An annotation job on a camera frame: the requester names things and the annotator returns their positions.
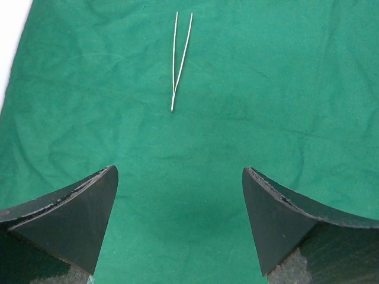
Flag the dark green surgical cloth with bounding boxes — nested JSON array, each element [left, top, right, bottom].
[[1, 1, 378, 283]]

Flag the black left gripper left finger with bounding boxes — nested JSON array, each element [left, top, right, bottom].
[[1, 166, 118, 283]]

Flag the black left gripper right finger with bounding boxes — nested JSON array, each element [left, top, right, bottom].
[[242, 167, 378, 283]]

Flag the thin steel tweezers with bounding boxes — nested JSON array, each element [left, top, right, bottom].
[[171, 12, 193, 112]]

